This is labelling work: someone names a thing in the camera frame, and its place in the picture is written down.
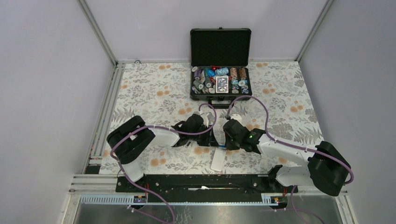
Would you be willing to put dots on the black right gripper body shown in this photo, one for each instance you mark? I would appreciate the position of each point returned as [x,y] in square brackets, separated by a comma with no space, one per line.
[232,143]

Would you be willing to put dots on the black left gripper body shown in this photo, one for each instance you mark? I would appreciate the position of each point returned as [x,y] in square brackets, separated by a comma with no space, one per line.
[202,140]

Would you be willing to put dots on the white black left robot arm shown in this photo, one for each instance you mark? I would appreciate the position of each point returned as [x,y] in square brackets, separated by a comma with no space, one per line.
[130,139]

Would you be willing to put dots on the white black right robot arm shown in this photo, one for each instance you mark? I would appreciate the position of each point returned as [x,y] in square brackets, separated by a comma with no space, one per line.
[322,166]

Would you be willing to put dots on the playing card deck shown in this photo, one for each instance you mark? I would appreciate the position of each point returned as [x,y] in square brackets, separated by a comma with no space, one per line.
[222,84]

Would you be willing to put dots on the black poker chip case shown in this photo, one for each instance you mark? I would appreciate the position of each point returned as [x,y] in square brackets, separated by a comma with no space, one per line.
[217,52]

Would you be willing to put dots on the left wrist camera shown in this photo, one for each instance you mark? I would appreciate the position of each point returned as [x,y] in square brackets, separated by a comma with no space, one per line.
[206,118]

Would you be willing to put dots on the black mounting base rail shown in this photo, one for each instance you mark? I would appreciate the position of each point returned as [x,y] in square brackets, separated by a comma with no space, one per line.
[224,186]

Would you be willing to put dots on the aluminium frame rail left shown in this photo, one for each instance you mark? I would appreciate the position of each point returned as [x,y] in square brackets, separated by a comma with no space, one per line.
[96,150]

